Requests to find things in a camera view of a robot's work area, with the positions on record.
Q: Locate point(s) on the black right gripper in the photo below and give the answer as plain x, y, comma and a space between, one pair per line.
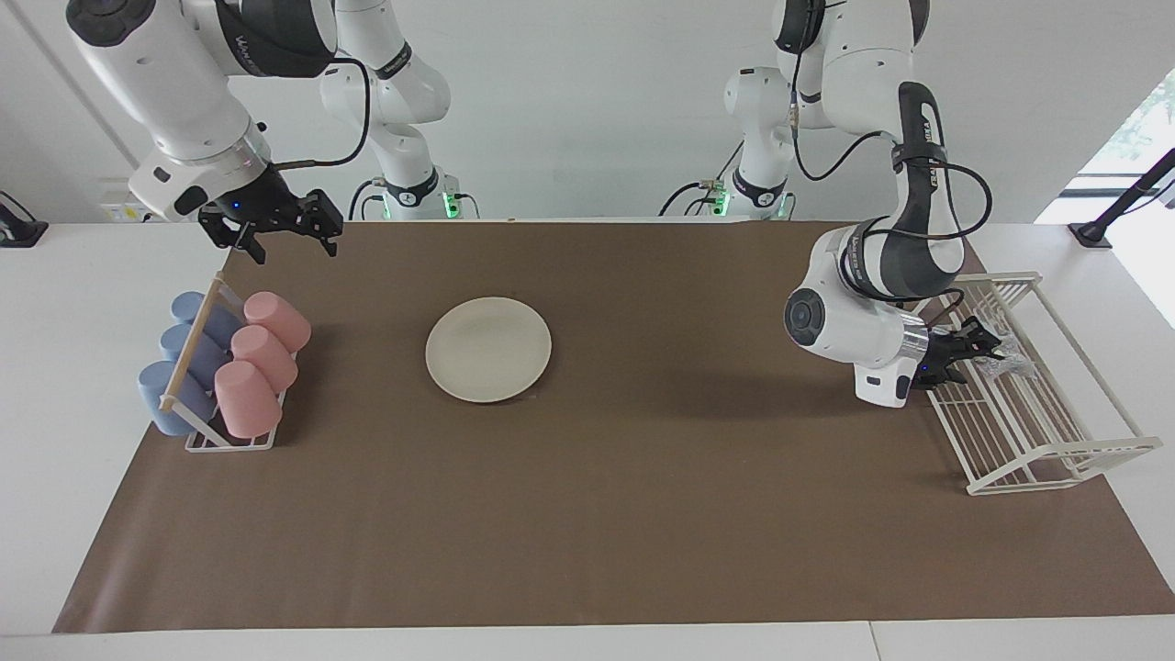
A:
266, 207

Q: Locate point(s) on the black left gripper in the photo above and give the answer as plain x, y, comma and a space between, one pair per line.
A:
941, 358

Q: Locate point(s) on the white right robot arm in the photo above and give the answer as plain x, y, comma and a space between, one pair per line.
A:
156, 83

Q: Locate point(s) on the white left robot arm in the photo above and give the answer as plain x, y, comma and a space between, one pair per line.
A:
863, 332

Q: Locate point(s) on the round cream plate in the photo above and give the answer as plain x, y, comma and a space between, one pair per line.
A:
488, 350

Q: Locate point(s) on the pink plastic cup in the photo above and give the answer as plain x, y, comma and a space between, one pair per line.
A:
275, 319
246, 399
264, 356

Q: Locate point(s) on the blue plastic cup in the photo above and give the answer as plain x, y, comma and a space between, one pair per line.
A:
174, 341
151, 390
186, 306

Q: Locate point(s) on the cup rack with wooden bar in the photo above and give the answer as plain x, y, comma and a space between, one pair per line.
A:
195, 347

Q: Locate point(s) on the black table clamp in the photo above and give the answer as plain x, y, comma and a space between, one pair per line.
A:
18, 231

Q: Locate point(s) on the brown paper table mat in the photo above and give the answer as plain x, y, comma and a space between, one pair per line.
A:
643, 505

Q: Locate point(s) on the white wall outlet box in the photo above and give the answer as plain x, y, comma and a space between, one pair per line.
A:
115, 213

